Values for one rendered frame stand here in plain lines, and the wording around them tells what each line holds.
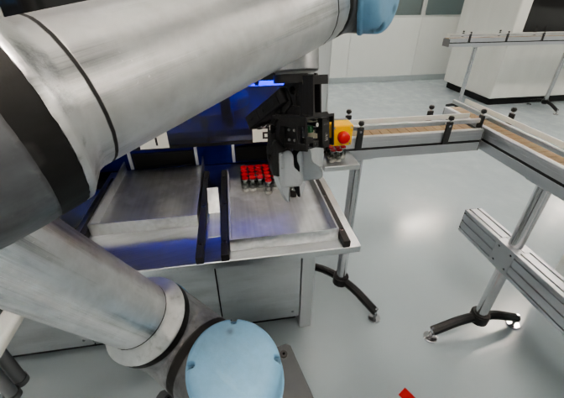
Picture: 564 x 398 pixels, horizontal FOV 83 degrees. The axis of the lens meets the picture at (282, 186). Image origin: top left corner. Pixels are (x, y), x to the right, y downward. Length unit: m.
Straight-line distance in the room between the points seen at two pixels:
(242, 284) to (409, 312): 0.90
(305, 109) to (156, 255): 0.49
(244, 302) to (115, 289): 1.14
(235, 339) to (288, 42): 0.35
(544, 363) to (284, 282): 1.20
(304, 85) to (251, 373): 0.39
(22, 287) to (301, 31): 0.30
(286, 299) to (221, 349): 1.08
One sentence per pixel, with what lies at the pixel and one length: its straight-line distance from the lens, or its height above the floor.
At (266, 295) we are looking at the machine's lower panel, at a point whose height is 0.26.
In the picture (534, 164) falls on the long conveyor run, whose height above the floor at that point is 0.90.
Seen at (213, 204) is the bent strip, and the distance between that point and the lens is 0.89.
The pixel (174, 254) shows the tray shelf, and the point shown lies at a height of 0.88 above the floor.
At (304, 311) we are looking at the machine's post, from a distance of 1.61.
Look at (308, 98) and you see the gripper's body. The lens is 0.50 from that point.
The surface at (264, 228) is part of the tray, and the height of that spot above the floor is 0.88.
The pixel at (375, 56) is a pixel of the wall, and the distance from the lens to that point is 6.16.
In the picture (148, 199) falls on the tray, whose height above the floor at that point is 0.88.
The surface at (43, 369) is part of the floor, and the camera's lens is 1.90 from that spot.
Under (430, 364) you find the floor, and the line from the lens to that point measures 1.73.
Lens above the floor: 1.40
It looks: 32 degrees down
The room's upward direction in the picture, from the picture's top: straight up
